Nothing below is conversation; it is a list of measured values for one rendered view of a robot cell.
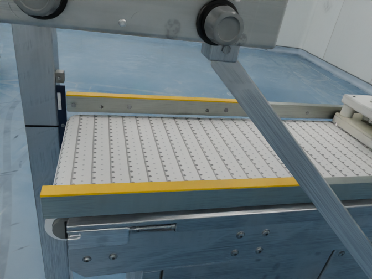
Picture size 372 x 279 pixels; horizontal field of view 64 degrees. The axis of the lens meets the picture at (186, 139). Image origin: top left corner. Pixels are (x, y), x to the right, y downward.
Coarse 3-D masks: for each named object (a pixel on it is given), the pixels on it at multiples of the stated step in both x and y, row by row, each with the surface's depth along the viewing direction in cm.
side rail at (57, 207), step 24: (168, 192) 34; (192, 192) 35; (216, 192) 36; (240, 192) 37; (264, 192) 38; (288, 192) 39; (336, 192) 42; (360, 192) 43; (48, 216) 32; (72, 216) 33
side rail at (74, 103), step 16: (112, 112) 57; (128, 112) 58; (144, 112) 59; (160, 112) 59; (176, 112) 60; (192, 112) 61; (208, 112) 62; (224, 112) 63; (240, 112) 64; (288, 112) 67; (304, 112) 68; (320, 112) 69
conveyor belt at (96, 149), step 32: (96, 128) 52; (128, 128) 53; (160, 128) 55; (192, 128) 57; (224, 128) 59; (256, 128) 61; (288, 128) 64; (320, 128) 66; (64, 160) 43; (96, 160) 44; (128, 160) 45; (160, 160) 46; (192, 160) 47; (224, 160) 49; (256, 160) 50; (320, 160) 53; (352, 160) 55
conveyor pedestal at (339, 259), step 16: (272, 256) 54; (288, 256) 57; (304, 256) 58; (320, 256) 59; (336, 256) 61; (352, 256) 62; (128, 272) 69; (144, 272) 48; (160, 272) 49; (176, 272) 51; (192, 272) 52; (208, 272) 53; (224, 272) 55; (240, 272) 56; (256, 272) 57; (272, 272) 58; (288, 272) 60; (304, 272) 61; (320, 272) 63; (336, 272) 64; (352, 272) 66
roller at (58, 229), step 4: (56, 220) 35; (60, 220) 34; (64, 220) 34; (52, 224) 35; (56, 224) 34; (60, 224) 35; (64, 224) 35; (52, 228) 35; (56, 228) 35; (60, 228) 35; (64, 228) 35; (56, 232) 35; (60, 232) 35; (64, 232) 35; (56, 236) 35; (60, 236) 36; (64, 236) 36
